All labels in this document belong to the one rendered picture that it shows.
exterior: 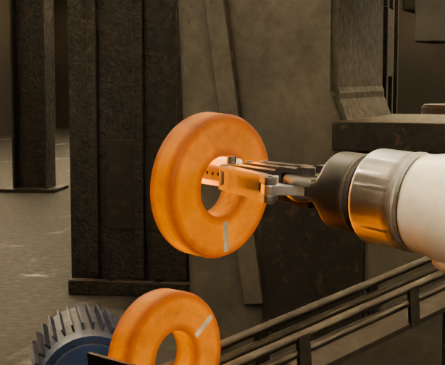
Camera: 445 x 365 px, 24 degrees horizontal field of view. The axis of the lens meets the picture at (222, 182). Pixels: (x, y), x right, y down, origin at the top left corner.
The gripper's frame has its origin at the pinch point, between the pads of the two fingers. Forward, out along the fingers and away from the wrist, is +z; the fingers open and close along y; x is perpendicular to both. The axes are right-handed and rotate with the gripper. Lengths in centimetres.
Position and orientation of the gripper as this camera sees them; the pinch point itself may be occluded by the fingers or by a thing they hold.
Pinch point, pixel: (213, 169)
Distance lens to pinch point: 111.9
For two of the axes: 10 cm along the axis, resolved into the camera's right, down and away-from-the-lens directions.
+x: 0.4, -9.9, -1.4
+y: 6.8, -0.7, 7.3
